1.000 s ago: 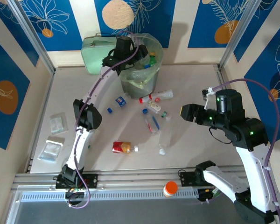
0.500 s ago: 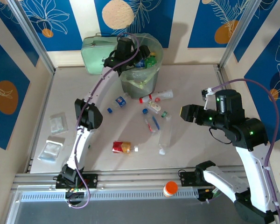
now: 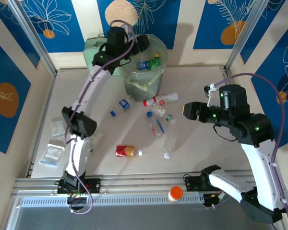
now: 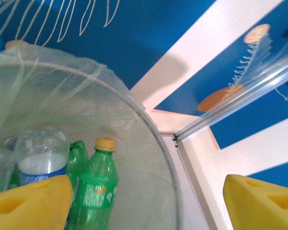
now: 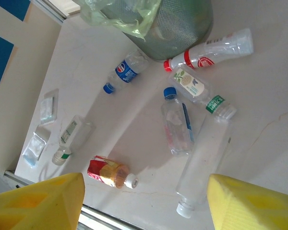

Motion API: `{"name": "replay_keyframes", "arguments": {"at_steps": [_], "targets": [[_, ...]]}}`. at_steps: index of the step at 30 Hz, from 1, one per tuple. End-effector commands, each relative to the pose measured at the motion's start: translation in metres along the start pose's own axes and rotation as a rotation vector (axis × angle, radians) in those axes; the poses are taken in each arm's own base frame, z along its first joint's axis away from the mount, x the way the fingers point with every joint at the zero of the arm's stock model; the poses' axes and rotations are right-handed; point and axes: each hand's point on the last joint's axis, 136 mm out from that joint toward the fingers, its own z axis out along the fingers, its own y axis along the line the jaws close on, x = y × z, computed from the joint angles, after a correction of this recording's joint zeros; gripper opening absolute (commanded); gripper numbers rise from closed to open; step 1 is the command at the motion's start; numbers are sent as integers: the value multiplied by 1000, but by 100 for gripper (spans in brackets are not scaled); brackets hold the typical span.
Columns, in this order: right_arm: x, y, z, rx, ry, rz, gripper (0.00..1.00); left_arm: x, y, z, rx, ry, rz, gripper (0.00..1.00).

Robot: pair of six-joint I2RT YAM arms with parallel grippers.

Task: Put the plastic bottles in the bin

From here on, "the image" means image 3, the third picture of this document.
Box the tall clear bottle white cap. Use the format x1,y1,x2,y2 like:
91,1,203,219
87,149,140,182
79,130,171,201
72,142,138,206
162,122,178,160

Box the clear bottle red blue stripes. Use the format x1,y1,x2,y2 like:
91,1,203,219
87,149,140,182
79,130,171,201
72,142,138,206
146,111,166,139

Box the small circuit board with wires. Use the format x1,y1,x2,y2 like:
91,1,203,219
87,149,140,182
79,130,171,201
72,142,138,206
203,190,228,209
66,191,87,205

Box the aluminium side rail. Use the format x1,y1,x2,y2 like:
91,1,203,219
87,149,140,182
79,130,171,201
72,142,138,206
220,66,233,84
25,70,58,178

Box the small clear bottle green label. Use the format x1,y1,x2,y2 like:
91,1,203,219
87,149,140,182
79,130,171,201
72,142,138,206
165,114,178,125

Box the grey metal sheet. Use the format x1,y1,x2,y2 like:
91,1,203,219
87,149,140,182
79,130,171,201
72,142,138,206
7,203,274,230

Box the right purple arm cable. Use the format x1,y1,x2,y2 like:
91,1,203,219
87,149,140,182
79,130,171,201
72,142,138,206
212,73,288,230

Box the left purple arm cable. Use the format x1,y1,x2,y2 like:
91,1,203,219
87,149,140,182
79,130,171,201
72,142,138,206
63,20,136,215

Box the clear bottle red cap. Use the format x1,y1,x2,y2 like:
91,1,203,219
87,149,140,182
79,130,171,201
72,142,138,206
143,91,179,106

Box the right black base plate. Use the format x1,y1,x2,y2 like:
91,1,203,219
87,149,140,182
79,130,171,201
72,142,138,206
184,176,202,192

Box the green bottle yellow cap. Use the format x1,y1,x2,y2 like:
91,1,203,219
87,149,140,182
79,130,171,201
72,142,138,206
147,54,163,71

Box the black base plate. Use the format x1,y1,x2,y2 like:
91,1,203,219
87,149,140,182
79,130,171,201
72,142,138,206
57,177,101,195
184,176,202,192

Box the clear bottle round blue logo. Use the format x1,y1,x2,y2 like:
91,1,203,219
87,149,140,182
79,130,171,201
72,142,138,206
109,95,132,117

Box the grey slotted cable duct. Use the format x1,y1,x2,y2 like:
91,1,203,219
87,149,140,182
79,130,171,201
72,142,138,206
21,194,205,207

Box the flat clear plastic packet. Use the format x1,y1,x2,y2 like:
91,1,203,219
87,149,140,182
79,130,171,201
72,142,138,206
38,141,64,166

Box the yellow-green plastic bin liner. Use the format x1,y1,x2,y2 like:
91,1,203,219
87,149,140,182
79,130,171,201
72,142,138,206
120,34,169,92

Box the red yellow label bottle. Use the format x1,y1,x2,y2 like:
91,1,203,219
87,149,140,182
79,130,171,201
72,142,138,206
115,145,143,159

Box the mint green zip bag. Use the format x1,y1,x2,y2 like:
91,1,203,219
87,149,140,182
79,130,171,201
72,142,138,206
83,33,125,72

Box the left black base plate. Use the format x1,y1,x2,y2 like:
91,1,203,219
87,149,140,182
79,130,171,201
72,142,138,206
57,177,101,195

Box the aluminium frame post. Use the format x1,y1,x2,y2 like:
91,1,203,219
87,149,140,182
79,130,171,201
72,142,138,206
7,0,58,76
224,0,272,71

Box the grey waste bin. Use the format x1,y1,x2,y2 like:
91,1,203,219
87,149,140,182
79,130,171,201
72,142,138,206
120,34,169,101

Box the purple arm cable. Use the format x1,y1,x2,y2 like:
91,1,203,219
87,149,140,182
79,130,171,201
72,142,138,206
212,73,288,230
63,20,136,215

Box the long aluminium base rail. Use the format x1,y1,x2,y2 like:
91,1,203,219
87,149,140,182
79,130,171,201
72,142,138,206
13,170,252,195

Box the jar with orange lid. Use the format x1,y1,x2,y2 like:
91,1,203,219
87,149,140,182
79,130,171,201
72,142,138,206
167,186,184,203

